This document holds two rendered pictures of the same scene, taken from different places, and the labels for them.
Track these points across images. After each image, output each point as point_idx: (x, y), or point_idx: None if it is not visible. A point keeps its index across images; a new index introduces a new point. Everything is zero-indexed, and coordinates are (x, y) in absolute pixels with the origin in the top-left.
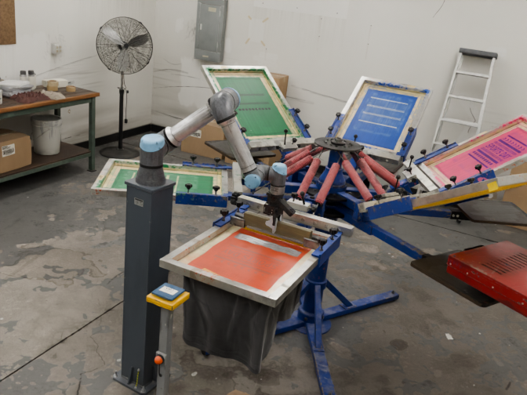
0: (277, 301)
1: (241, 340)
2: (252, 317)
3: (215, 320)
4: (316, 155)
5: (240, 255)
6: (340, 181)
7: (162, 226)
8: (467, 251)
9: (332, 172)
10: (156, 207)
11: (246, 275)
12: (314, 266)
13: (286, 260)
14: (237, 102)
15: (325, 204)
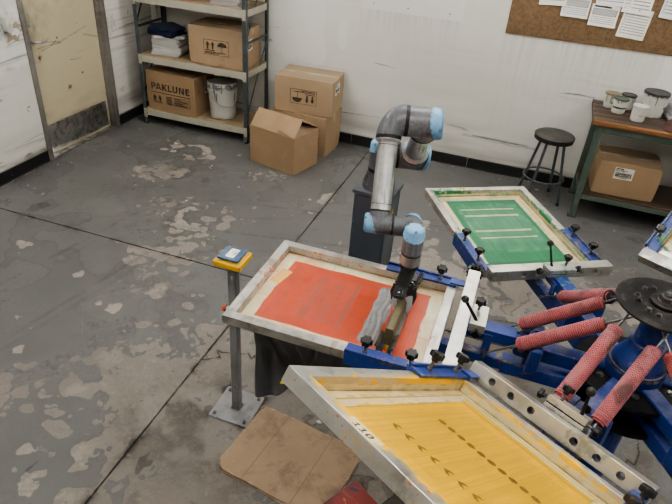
0: (225, 318)
1: None
2: None
3: None
4: (615, 296)
5: (336, 293)
6: (630, 365)
7: (369, 236)
8: None
9: (577, 325)
10: (360, 211)
11: (287, 300)
12: (332, 353)
13: (341, 330)
14: (420, 126)
15: (538, 358)
